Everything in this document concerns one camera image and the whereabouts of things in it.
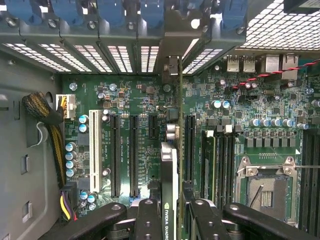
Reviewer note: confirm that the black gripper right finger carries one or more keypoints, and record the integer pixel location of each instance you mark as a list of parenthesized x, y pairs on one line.
[(250, 222)]

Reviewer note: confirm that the thin metal locking lever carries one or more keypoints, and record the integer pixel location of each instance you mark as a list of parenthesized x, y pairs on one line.
[(307, 166)]

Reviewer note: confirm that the open black PC case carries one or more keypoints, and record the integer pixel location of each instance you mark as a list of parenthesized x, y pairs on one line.
[(25, 175)]

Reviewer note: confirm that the white expansion slot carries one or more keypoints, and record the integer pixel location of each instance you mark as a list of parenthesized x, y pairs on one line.
[(95, 150)]

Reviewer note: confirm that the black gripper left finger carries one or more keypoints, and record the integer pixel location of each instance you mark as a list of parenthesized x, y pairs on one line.
[(100, 220)]

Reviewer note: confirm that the green motherboard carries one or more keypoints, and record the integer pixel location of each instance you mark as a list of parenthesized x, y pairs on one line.
[(140, 100)]

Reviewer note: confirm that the long expansion slot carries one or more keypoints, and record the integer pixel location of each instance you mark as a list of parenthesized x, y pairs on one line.
[(190, 150), (115, 155), (134, 155)]

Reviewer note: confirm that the installed RAM stick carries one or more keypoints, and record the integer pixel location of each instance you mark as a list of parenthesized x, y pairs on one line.
[(208, 170)]

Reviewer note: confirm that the short black expansion slot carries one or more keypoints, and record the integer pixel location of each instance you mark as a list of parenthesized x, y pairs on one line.
[(153, 127)]

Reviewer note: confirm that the CPU socket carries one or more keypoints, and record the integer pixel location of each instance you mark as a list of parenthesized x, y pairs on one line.
[(267, 195)]

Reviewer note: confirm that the white power connector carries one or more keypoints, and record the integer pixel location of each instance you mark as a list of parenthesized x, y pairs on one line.
[(67, 107)]

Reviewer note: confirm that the empty black RAM slot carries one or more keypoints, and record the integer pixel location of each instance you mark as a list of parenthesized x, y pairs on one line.
[(220, 170), (230, 170)]

